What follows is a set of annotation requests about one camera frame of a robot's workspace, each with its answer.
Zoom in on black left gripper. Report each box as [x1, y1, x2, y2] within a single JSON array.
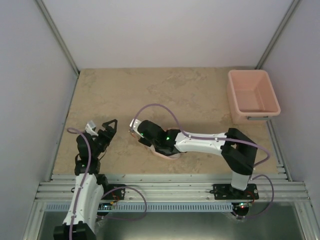
[[92, 120, 118, 159]]

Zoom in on floral mesh laundry bag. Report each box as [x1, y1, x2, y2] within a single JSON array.
[[148, 127, 182, 161]]

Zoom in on pink plastic bin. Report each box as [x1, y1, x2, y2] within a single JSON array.
[[227, 69, 281, 124]]

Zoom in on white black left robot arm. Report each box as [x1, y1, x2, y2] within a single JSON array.
[[53, 119, 118, 240]]

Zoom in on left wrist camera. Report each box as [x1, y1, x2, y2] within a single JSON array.
[[84, 120, 98, 136]]

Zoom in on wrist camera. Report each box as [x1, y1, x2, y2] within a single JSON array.
[[129, 119, 142, 139], [84, 120, 98, 136]]

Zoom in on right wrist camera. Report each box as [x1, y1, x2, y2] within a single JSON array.
[[129, 119, 142, 139]]

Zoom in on aluminium front rail base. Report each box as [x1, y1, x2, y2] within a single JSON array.
[[35, 173, 310, 203]]

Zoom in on slotted grey cable duct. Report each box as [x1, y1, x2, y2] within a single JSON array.
[[45, 201, 237, 213]]

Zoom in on right side aluminium rail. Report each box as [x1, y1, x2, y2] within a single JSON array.
[[266, 119, 293, 182]]

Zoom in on right rear aluminium frame post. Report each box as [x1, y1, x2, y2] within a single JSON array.
[[254, 0, 302, 70]]

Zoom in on aluminium frame post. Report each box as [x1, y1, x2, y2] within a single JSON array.
[[34, 0, 80, 77], [254, 0, 302, 70]]

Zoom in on left rear aluminium frame post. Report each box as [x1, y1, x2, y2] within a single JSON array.
[[34, 0, 80, 77]]

